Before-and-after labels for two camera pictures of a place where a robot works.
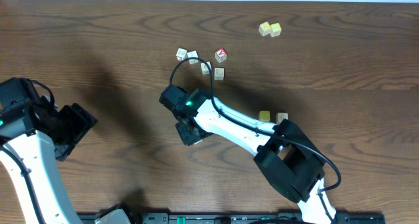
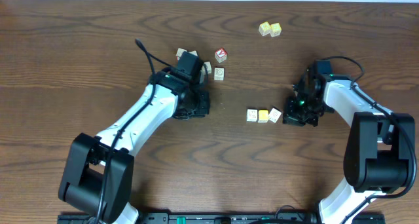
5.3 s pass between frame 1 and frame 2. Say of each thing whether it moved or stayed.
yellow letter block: stayed
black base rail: stayed
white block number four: moved
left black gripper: moved
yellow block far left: stayed
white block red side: stayed
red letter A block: stayed
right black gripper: moved
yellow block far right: stayed
